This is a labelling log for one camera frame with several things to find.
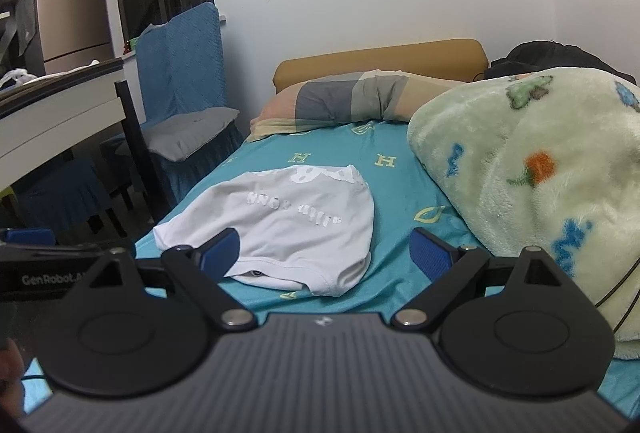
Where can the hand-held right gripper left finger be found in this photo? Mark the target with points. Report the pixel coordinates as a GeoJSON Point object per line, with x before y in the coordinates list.
{"type": "Point", "coordinates": [221, 249]}

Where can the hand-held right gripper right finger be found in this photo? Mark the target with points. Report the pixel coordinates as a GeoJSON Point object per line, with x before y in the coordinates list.
{"type": "Point", "coordinates": [425, 253]}

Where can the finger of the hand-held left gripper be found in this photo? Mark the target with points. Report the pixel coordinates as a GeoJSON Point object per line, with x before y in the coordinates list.
{"type": "Point", "coordinates": [30, 237]}

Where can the white t-shirt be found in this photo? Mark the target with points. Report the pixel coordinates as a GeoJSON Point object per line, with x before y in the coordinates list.
{"type": "Point", "coordinates": [295, 223]}

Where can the blue covered stool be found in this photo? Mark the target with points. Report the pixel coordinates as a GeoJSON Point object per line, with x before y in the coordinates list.
{"type": "Point", "coordinates": [60, 193]}

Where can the teal printed bed sheet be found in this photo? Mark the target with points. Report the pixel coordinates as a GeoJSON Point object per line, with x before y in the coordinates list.
{"type": "Point", "coordinates": [400, 193]}

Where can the grey seat cushion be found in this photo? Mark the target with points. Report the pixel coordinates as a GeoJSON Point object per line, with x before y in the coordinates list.
{"type": "Point", "coordinates": [192, 133]}

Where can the white table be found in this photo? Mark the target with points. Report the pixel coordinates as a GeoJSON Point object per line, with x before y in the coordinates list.
{"type": "Point", "coordinates": [60, 113]}

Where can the pale green fleece blanket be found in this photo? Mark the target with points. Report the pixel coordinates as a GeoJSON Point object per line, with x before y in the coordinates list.
{"type": "Point", "coordinates": [540, 193]}

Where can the white plastic bag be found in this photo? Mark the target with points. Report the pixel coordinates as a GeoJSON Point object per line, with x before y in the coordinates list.
{"type": "Point", "coordinates": [15, 78]}

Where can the checked pastel pillow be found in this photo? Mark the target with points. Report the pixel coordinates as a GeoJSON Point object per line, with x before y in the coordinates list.
{"type": "Point", "coordinates": [350, 100]}

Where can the blue covered chair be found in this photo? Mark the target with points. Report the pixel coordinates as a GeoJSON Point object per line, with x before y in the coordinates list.
{"type": "Point", "coordinates": [180, 63]}

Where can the tan padded headboard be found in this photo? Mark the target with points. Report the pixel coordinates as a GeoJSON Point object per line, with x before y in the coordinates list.
{"type": "Point", "coordinates": [380, 58]}

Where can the black bag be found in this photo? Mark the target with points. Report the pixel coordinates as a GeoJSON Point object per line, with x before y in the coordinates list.
{"type": "Point", "coordinates": [550, 58]}

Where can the bronze refrigerator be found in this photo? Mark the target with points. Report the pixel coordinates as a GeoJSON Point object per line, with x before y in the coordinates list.
{"type": "Point", "coordinates": [75, 8]}

